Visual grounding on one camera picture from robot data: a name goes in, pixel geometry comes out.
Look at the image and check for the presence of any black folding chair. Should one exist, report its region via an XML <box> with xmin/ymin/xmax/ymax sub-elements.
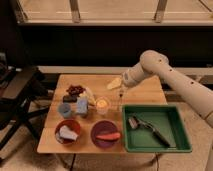
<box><xmin>0</xmin><ymin>52</ymin><xmax>49</xmax><ymax>150</ymax></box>

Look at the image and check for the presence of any white blue cloth item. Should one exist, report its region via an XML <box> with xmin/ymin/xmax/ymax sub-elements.
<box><xmin>59</xmin><ymin>125</ymin><xmax>78</xmax><ymax>140</ymax></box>

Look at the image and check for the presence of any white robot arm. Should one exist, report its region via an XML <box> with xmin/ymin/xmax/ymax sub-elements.
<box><xmin>107</xmin><ymin>50</ymin><xmax>213</xmax><ymax>128</ymax></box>

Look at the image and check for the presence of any yellow white food item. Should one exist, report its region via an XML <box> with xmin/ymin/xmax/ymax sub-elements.
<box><xmin>80</xmin><ymin>87</ymin><xmax>96</xmax><ymax>105</ymax></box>

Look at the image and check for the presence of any green plastic tray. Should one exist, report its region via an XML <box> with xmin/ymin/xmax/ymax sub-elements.
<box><xmin>122</xmin><ymin>105</ymin><xmax>192</xmax><ymax>153</ymax></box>

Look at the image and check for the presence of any black handled dish brush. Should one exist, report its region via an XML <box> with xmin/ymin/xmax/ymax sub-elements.
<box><xmin>128</xmin><ymin>116</ymin><xmax>170</xmax><ymax>147</ymax></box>

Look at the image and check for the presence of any blue plastic cup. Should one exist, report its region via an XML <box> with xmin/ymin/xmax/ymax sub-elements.
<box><xmin>58</xmin><ymin>103</ymin><xmax>71</xmax><ymax>118</ymax></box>

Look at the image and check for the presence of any red plastic bowl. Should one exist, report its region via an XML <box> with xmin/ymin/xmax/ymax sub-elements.
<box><xmin>55</xmin><ymin>119</ymin><xmax>81</xmax><ymax>145</ymax></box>

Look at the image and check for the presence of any dark red grapes bunch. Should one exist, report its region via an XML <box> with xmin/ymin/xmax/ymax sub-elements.
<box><xmin>67</xmin><ymin>85</ymin><xmax>85</xmax><ymax>95</ymax></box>

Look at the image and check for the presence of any clear plastic cup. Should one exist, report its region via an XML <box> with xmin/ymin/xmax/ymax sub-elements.
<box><xmin>95</xmin><ymin>97</ymin><xmax>110</xmax><ymax>115</ymax></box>

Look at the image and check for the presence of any orange carrot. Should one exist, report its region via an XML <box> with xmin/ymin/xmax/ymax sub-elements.
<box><xmin>96</xmin><ymin>132</ymin><xmax>121</xmax><ymax>141</ymax></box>

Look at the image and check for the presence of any dark brown block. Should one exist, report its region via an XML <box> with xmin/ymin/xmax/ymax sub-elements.
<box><xmin>63</xmin><ymin>95</ymin><xmax>78</xmax><ymax>103</ymax></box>

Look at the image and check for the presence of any purple plastic bowl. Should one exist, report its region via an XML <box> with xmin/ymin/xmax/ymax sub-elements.
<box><xmin>90</xmin><ymin>120</ymin><xmax>121</xmax><ymax>149</ymax></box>

